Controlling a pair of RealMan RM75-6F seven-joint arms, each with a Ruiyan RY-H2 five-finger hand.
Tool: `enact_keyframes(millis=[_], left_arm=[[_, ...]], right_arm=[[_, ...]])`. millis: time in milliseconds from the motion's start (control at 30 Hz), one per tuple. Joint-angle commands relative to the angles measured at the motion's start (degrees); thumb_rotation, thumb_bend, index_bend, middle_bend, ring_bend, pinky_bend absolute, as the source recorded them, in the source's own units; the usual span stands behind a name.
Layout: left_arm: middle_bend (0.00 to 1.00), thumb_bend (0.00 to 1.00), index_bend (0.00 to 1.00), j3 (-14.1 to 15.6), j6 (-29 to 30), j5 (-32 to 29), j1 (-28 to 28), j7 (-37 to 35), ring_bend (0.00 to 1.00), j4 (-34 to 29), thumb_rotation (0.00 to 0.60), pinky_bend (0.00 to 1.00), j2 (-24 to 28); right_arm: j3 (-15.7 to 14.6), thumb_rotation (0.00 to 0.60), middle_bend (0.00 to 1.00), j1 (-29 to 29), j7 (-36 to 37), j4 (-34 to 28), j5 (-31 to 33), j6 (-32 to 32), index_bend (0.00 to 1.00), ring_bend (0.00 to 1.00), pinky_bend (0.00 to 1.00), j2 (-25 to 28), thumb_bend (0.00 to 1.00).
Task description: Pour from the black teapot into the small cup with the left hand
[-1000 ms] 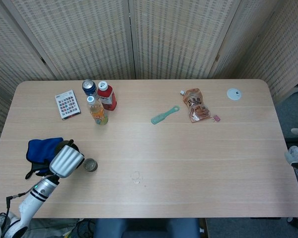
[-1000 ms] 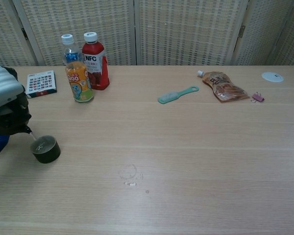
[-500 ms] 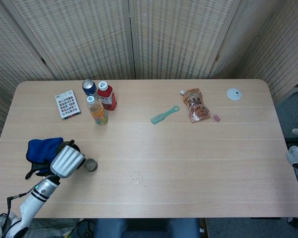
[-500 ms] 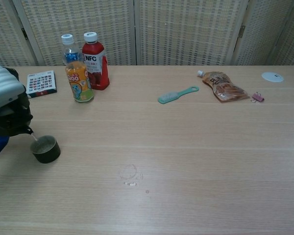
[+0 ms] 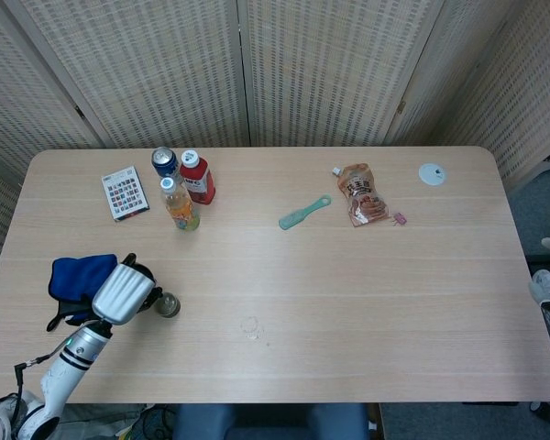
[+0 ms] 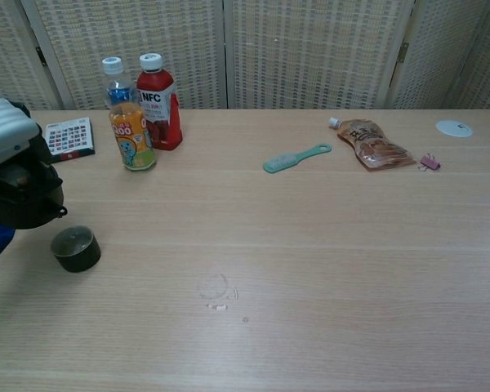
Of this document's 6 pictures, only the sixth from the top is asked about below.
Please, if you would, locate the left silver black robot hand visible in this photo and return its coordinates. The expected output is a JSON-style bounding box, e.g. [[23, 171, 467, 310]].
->
[[0, 90, 65, 197]]

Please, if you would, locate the woven folding screen panel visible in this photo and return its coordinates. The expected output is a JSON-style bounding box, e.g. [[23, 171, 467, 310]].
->
[[20, 0, 229, 111], [222, 0, 412, 111], [391, 0, 490, 111], [0, 0, 65, 114]]

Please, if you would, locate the orange drink bottle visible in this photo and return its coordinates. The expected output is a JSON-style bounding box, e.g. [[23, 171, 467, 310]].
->
[[101, 56, 158, 172]]

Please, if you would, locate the patterned card box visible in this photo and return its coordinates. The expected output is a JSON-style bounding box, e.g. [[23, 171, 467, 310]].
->
[[42, 117, 96, 164]]

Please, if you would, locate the black teapot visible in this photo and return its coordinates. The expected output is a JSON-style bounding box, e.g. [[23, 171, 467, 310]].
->
[[0, 161, 69, 229]]

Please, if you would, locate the green plastic brush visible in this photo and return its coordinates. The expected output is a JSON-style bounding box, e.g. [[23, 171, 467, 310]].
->
[[262, 142, 333, 175]]

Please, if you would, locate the white round grommet cover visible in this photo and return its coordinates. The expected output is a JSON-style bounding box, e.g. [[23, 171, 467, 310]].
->
[[435, 119, 474, 138]]

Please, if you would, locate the red juice bottle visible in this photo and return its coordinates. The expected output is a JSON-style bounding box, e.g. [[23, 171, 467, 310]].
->
[[136, 52, 184, 152]]

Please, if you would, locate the small grey cup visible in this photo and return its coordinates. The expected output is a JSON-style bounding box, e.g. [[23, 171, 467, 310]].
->
[[50, 225, 102, 274]]

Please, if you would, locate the pink binder clip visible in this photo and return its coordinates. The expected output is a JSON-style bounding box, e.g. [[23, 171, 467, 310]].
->
[[418, 153, 443, 172]]

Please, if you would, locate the brown sauce pouch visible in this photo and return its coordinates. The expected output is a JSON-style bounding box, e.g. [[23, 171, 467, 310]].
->
[[328, 117, 417, 172]]

